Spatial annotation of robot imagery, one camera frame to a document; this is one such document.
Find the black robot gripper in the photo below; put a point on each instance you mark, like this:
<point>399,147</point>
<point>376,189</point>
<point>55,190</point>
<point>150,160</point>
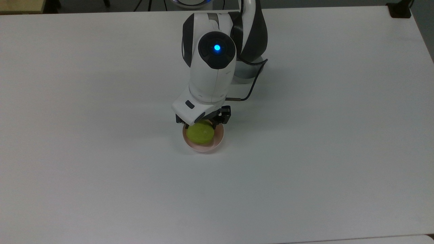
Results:
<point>224,114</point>

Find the green pear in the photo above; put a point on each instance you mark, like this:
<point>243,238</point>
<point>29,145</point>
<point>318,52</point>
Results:
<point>200,133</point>

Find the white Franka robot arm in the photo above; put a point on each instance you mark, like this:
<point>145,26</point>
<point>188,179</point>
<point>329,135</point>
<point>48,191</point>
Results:
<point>212,67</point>

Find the pink plastic bowl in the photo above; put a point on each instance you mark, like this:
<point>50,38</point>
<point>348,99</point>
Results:
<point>217,139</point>

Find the grey plastic bowl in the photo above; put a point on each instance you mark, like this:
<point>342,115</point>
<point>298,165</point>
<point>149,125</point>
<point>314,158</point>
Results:
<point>244,73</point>

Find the light wooden board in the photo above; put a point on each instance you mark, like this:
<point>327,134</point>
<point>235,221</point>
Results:
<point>21,6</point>

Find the black table clamp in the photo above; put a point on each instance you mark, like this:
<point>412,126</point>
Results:
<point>400,9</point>

